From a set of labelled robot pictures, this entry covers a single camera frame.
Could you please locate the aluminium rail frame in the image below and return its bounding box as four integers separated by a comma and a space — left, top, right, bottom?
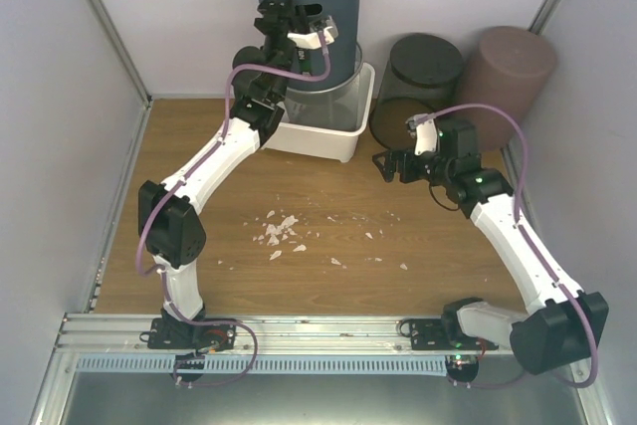
54, 314, 514, 356

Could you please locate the mauve plastic bin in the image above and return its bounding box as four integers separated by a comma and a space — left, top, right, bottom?
453, 26, 557, 122

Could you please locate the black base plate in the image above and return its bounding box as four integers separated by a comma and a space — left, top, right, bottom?
139, 316, 236, 350
396, 318, 499, 352

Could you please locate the white plastic tub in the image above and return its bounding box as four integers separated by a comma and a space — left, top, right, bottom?
265, 62, 375, 163

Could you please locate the silver mesh wastebasket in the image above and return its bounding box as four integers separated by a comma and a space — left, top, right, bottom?
284, 44, 363, 132

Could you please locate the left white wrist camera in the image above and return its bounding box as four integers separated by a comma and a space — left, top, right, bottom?
287, 16, 338, 50

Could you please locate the black mesh wastebasket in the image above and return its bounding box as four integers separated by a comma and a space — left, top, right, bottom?
369, 33, 465, 149

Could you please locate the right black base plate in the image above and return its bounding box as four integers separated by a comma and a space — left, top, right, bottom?
396, 318, 499, 352

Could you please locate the grey slotted cable duct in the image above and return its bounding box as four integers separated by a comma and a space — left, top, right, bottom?
76, 353, 447, 377

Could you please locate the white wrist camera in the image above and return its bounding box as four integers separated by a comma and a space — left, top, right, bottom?
287, 16, 338, 50
405, 113, 439, 156

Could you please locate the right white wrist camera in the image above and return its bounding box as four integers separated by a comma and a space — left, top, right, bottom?
405, 113, 439, 156

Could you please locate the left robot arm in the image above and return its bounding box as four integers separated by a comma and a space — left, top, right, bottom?
135, 0, 300, 349

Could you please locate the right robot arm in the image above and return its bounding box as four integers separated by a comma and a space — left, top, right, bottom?
372, 114, 609, 387

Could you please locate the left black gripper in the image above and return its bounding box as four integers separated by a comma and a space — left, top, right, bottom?
256, 0, 311, 101

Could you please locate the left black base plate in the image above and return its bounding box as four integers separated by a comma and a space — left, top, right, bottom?
139, 316, 236, 350

